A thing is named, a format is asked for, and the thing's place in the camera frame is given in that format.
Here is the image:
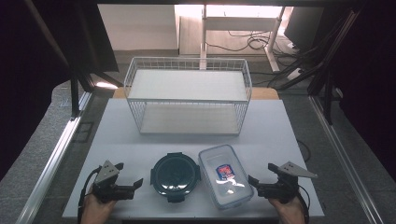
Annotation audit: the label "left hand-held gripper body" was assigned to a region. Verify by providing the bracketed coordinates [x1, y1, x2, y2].
[92, 160, 135, 204]

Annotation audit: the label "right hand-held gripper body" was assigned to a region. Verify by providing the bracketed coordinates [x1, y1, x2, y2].
[257, 161, 318, 204]

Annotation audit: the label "clear rectangular lidded container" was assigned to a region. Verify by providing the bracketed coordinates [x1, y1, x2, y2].
[198, 144, 255, 210]

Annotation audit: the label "round dark green lidded container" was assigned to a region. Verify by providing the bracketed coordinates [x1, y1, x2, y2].
[149, 151, 202, 203]

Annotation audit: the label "white wire shelf rack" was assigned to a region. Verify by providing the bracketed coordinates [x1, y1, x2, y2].
[123, 56, 253, 137]

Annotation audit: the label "person's right hand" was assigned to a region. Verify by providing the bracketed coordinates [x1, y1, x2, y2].
[269, 198, 306, 224]

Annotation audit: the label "person's left hand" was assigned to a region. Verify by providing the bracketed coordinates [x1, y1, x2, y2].
[81, 192, 118, 224]

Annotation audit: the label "wooden board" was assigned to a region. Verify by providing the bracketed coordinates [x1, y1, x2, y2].
[112, 87, 280, 101]

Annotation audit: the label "black metal stand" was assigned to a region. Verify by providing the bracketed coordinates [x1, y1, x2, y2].
[68, 60, 124, 121]
[275, 7, 363, 126]

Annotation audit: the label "black curtain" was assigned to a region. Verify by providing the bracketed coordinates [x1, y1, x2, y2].
[0, 0, 120, 181]
[323, 0, 396, 181]

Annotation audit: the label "white cabinet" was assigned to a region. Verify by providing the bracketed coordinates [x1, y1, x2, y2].
[97, 4, 181, 52]

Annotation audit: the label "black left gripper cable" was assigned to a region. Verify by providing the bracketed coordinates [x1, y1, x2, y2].
[77, 167, 103, 224]

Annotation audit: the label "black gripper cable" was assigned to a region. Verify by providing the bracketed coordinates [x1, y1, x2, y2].
[297, 185, 311, 224]
[77, 167, 103, 224]

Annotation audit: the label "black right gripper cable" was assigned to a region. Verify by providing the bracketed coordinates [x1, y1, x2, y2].
[297, 185, 311, 224]

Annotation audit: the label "thin black cable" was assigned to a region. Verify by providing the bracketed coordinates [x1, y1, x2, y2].
[296, 139, 312, 163]

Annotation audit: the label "aluminium rail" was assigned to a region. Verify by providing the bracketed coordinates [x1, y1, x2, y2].
[308, 94, 385, 224]
[15, 91, 93, 224]

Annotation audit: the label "black floor cables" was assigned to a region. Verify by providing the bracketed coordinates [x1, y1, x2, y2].
[205, 30, 312, 89]

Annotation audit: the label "white desk frame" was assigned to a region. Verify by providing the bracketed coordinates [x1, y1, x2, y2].
[199, 4, 287, 73]

